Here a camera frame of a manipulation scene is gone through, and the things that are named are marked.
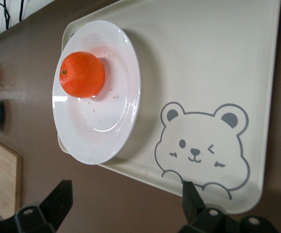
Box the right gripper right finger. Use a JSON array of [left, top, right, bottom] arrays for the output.
[[179, 181, 279, 233]]

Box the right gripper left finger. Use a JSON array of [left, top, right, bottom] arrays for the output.
[[0, 179, 73, 233]]

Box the white round plate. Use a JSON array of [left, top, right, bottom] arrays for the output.
[[52, 20, 141, 165]]

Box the orange fruit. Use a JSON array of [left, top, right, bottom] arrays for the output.
[[59, 51, 105, 99]]

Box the wooden cutting board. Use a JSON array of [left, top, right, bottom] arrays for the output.
[[0, 138, 23, 220]]

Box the cream tray with bear print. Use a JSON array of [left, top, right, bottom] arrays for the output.
[[57, 0, 281, 215]]

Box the looped black cable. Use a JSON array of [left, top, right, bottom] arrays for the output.
[[0, 0, 11, 35]]

